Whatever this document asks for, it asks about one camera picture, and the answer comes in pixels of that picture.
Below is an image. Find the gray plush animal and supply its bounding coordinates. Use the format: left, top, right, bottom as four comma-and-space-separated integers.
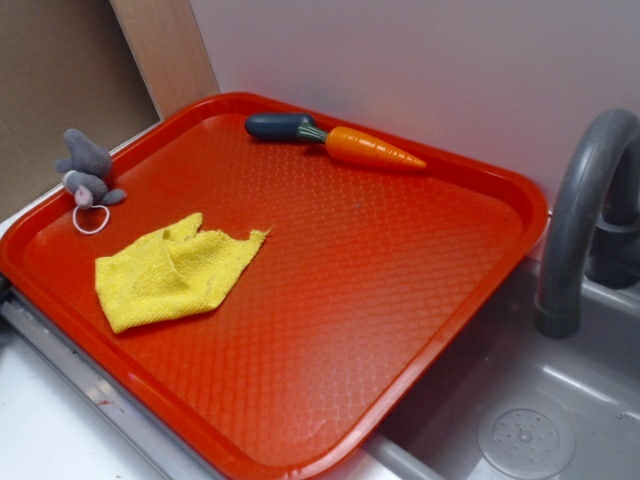
54, 128, 127, 235

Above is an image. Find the red plastic tray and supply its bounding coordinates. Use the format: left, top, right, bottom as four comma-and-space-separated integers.
1, 93, 547, 479

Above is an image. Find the orange toy carrot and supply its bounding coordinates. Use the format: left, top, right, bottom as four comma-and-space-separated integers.
296, 123, 427, 171

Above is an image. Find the dark blue toy eggplant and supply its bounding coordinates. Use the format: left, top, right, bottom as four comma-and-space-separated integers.
244, 113, 316, 142

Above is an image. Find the yellow cloth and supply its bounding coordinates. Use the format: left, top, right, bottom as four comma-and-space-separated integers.
95, 213, 268, 334

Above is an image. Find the gray plastic sink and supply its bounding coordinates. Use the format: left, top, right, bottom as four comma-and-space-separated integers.
365, 260, 639, 479

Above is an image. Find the wooden board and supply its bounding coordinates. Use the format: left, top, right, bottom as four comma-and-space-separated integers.
111, 0, 220, 119

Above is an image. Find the gray plastic faucet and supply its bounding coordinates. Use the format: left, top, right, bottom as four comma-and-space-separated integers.
535, 109, 639, 338

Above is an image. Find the metal rail strip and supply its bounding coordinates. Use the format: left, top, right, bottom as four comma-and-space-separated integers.
1, 288, 221, 479

